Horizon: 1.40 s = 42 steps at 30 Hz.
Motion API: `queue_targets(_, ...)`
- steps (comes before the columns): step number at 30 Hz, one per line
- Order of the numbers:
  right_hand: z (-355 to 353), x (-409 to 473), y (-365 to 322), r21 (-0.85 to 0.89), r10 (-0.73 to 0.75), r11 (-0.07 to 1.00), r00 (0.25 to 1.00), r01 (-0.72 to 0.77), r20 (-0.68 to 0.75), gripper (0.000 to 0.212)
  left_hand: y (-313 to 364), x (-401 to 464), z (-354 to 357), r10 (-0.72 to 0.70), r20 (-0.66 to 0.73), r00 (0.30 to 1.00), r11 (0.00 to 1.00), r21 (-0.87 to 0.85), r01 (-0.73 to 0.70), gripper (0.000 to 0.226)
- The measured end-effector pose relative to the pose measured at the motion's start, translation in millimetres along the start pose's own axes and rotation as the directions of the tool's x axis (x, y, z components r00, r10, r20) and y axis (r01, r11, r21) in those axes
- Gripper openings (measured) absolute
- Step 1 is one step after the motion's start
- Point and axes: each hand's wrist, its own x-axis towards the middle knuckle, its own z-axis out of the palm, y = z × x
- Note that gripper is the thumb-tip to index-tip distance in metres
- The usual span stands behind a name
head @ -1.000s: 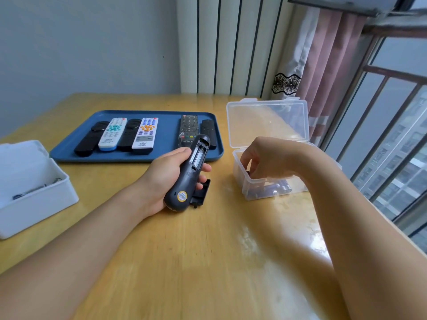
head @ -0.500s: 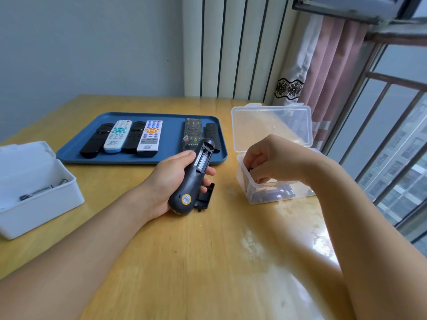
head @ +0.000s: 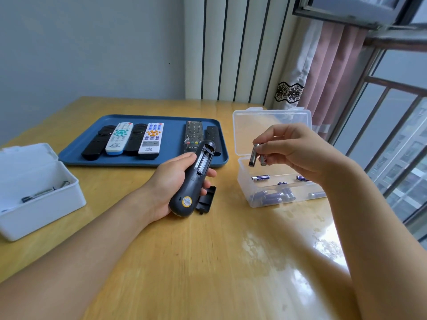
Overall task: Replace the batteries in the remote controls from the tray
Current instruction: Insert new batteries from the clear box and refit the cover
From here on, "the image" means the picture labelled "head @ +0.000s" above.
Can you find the person's right hand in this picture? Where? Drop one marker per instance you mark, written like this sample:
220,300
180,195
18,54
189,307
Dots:
300,149

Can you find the person's left hand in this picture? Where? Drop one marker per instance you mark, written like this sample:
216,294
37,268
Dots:
160,193

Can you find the person's left thumb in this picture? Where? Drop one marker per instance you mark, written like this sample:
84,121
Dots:
178,160

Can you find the person's right thumb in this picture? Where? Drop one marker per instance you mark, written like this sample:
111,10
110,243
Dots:
278,158

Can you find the long silver battery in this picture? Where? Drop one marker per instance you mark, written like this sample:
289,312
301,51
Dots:
254,155

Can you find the dark grey remote control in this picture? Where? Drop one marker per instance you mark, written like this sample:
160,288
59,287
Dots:
191,183

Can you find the person's left forearm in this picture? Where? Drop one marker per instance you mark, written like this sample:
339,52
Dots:
76,256

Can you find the person's right forearm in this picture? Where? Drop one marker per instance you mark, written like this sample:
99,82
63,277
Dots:
377,239

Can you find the black remote with many buttons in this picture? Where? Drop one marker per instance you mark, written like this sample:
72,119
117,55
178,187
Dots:
193,134

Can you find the blue plastic tray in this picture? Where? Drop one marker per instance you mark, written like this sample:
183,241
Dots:
173,129

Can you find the white remote with orange buttons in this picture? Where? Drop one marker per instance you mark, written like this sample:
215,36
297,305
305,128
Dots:
150,139

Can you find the clear plastic box with lid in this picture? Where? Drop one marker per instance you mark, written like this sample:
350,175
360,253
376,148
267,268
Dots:
247,136

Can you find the pile of blue batteries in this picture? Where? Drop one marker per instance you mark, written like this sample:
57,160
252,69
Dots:
275,197

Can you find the short black remote control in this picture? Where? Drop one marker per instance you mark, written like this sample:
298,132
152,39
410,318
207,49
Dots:
214,136

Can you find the slim black remote control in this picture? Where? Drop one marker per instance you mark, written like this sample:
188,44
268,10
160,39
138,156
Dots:
96,144
136,143

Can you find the dark grey battery cover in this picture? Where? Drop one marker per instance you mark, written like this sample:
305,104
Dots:
206,199

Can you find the white remote with teal buttons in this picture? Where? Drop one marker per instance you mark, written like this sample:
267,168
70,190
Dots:
118,139

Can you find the white curtain with lace trim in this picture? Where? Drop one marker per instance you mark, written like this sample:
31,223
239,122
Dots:
297,76

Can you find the pink curtain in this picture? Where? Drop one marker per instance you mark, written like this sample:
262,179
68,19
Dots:
330,79

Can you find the grey used battery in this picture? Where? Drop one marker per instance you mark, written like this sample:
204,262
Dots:
65,183
38,194

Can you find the white ribbed radiator panel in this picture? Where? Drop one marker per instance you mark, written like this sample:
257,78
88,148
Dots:
233,46

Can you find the brown metal window railing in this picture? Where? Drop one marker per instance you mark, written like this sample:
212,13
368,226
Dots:
377,83

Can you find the apartment building outside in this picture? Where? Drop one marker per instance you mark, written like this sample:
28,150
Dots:
408,169

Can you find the white plastic box with lid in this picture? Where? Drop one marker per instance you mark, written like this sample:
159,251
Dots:
36,213

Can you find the dark open window frame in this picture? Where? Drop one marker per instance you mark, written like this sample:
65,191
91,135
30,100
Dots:
350,11

